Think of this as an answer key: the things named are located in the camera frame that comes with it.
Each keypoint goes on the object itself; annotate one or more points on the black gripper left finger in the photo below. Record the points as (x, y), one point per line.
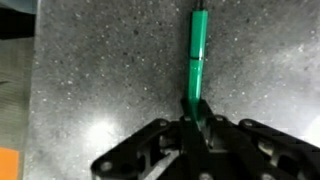
(138, 155)

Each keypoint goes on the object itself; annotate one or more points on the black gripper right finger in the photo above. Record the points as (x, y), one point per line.
(260, 150)

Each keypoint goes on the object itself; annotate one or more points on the green pen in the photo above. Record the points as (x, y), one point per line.
(197, 46)

